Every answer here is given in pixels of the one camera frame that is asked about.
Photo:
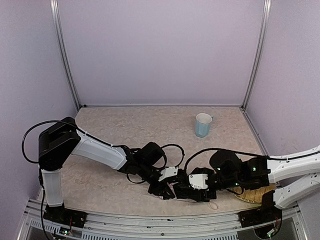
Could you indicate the right aluminium frame post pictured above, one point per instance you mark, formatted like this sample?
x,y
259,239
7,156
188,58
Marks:
x,y
258,53

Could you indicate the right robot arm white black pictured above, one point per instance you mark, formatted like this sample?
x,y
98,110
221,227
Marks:
x,y
227,171

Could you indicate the left aluminium frame post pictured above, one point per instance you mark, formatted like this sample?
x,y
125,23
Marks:
x,y
54,6

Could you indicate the blue ceramic mug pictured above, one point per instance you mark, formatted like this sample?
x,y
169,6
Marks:
x,y
203,124

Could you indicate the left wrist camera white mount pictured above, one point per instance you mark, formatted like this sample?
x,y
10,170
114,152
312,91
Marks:
x,y
168,172

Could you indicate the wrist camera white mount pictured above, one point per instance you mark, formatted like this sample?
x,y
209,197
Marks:
x,y
198,181
168,172

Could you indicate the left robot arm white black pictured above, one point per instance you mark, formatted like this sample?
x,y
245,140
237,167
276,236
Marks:
x,y
64,138

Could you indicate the woven bamboo tray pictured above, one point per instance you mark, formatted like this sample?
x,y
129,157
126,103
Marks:
x,y
253,196

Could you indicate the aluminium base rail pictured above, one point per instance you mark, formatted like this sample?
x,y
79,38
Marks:
x,y
103,226

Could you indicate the aluminium frame post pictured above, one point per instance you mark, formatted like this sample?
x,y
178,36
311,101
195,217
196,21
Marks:
x,y
54,6
258,53

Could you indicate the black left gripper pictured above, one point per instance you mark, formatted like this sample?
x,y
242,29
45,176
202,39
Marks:
x,y
157,186

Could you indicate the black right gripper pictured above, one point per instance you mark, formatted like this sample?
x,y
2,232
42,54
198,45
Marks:
x,y
208,193

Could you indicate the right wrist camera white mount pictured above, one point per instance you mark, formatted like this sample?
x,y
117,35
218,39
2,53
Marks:
x,y
198,181

